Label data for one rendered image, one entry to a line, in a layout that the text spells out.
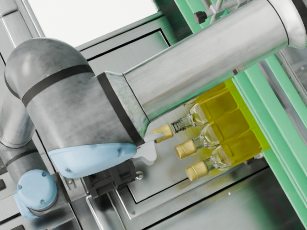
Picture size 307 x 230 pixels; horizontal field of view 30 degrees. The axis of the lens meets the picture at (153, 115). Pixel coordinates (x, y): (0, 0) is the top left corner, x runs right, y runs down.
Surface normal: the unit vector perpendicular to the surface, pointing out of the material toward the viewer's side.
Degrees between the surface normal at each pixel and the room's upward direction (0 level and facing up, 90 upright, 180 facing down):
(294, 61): 90
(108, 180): 90
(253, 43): 81
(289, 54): 90
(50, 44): 105
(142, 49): 90
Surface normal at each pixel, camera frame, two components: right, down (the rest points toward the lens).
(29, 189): 0.10, -0.25
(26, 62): -0.51, -0.32
